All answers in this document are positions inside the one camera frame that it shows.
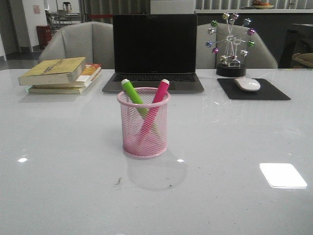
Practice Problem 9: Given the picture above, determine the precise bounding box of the grey open laptop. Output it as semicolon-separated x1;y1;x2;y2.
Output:
102;14;204;94

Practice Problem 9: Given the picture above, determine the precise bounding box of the ferris wheel desk ornament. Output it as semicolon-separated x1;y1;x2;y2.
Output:
205;12;256;77

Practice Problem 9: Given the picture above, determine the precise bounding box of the black mouse pad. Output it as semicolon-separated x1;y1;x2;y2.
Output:
217;78;291;100

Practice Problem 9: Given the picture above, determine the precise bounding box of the distant folding table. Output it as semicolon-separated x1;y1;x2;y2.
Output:
44;0;81;28

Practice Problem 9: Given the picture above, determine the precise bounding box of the white computer mouse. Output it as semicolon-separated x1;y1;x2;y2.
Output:
234;77;261;92

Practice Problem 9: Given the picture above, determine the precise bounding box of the fruit bowl on counter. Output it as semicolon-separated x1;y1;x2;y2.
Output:
251;0;274;9

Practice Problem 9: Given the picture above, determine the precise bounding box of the pink wall notice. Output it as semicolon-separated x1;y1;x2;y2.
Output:
33;5;41;14

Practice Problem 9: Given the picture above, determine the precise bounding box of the pink marker pen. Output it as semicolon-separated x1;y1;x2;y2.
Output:
137;79;170;146

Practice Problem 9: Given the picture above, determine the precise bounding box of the pink mesh pen holder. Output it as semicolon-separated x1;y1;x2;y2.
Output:
117;87;171;159

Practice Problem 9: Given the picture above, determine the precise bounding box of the red trash bin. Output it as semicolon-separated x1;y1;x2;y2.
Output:
36;25;52;49

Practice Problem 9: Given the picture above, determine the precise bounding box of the red-orange middle book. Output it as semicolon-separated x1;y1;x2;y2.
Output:
33;64;101;89

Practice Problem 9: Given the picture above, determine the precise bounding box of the grey upholstered chair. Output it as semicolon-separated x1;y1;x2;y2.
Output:
38;22;114;69

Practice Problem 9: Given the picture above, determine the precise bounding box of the red barrier belt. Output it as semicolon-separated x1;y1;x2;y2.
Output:
83;13;113;21

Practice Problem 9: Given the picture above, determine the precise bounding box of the yellow book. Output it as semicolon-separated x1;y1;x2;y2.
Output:
18;57;86;86
28;74;101;94

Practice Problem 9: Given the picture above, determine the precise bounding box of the yellow bottom book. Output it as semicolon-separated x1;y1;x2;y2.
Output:
28;74;101;94

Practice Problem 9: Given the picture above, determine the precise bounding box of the yellow top book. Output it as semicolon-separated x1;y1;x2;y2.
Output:
18;57;86;86

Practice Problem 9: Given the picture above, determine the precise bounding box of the green marker pen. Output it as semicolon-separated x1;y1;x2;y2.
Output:
121;79;160;136

